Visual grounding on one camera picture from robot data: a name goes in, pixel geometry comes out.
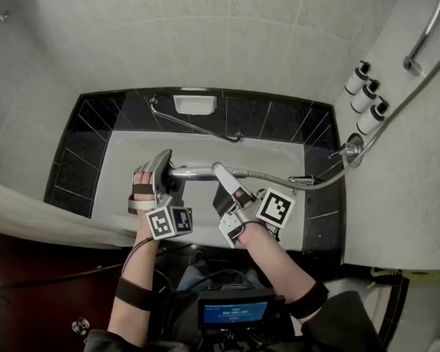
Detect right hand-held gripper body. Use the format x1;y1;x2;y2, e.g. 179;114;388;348
210;184;297;252

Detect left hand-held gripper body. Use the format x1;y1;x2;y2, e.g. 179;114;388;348
126;159;198;243

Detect small grey metal part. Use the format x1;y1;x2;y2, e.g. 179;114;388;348
166;162;250;185

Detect person's right forearm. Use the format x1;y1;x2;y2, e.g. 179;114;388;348
233;220;332;321

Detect person's left forearm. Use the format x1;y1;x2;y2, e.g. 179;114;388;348
107;212;163;344

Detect person's left hand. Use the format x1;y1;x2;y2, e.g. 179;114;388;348
131;169;158;205

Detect person's right hand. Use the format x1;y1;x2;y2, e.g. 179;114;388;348
231;188;259;208

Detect thin dark wrist tie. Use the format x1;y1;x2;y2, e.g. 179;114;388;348
264;223;284;242

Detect white bathtub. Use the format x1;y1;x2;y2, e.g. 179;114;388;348
90;128;311;254

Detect person's left shoe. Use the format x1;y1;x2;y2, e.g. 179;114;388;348
192;246;209;265

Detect chrome grab bar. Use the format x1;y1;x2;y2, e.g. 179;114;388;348
147;96;246;143

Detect person's blue jeans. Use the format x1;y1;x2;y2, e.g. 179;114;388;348
176;257;260;295

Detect white soap dish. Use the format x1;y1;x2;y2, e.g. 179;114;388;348
172;93;217;117

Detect black elastic armband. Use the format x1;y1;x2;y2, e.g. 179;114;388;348
284;278;330;321
114;277;155;311

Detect chrome shower mixer valve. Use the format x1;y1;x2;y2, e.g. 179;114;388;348
328;131;367;168

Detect chest-mounted screen device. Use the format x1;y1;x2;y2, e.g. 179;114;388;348
192;284;289;352

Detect white pump bottle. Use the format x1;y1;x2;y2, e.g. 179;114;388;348
344;59;372;96
356;94;390;137
350;78;381;115

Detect black tripod stand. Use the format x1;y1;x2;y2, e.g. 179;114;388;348
0;257;124;311

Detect round chrome knob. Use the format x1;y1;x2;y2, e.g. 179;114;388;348
71;316;88;335

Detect person's dark jacket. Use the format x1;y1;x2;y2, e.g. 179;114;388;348
82;276;400;352

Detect metal shower hose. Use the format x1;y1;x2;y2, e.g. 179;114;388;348
241;16;440;198

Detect chrome shower slide rail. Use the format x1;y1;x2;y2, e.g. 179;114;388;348
402;0;440;78

